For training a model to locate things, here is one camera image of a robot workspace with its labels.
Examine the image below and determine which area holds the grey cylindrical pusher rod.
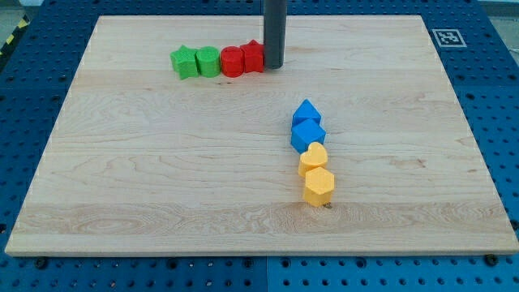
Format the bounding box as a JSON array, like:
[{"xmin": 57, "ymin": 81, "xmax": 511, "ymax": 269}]
[{"xmin": 263, "ymin": 0, "xmax": 287, "ymax": 70}]

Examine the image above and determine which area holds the green cylinder block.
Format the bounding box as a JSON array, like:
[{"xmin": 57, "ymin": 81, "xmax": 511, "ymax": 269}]
[{"xmin": 195, "ymin": 46, "xmax": 221, "ymax": 78}]

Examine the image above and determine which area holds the black bolt front right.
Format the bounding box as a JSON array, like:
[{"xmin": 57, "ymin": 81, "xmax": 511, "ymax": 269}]
[{"xmin": 484, "ymin": 254, "xmax": 500, "ymax": 267}]

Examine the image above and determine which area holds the blue triangle block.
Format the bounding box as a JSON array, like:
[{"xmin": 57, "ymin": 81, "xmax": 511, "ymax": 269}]
[{"xmin": 292, "ymin": 99, "xmax": 322, "ymax": 127}]

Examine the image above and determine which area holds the black bolt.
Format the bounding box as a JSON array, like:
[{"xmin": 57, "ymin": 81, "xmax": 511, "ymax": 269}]
[
  {"xmin": 484, "ymin": 254, "xmax": 500, "ymax": 267},
  {"xmin": 33, "ymin": 257, "xmax": 49, "ymax": 270}
]

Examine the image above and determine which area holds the yellow heart block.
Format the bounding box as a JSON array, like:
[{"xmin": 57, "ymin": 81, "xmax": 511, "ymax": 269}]
[{"xmin": 298, "ymin": 142, "xmax": 328, "ymax": 177}]

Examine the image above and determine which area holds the black bolt front left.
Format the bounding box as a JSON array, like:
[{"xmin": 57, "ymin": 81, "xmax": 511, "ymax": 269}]
[{"xmin": 33, "ymin": 257, "xmax": 49, "ymax": 270}]

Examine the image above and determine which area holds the blue cube block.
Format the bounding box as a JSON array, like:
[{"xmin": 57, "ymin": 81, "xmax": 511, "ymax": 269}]
[{"xmin": 290, "ymin": 119, "xmax": 326, "ymax": 153}]

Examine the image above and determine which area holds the light wooden board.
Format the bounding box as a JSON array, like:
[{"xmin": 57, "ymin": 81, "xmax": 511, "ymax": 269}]
[{"xmin": 6, "ymin": 15, "xmax": 518, "ymax": 257}]

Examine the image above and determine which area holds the yellow hexagon block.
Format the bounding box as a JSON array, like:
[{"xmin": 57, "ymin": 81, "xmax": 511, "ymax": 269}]
[{"xmin": 302, "ymin": 167, "xmax": 335, "ymax": 207}]

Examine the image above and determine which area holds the white fiducial marker tag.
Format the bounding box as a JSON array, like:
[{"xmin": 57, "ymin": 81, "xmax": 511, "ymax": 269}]
[{"xmin": 432, "ymin": 28, "xmax": 466, "ymax": 48}]

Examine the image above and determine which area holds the green star block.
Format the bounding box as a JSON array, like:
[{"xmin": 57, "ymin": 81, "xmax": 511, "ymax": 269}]
[{"xmin": 169, "ymin": 45, "xmax": 199, "ymax": 79}]

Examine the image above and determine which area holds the red cylinder block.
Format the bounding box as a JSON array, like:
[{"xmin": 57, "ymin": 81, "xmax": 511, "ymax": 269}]
[{"xmin": 220, "ymin": 46, "xmax": 244, "ymax": 78}]

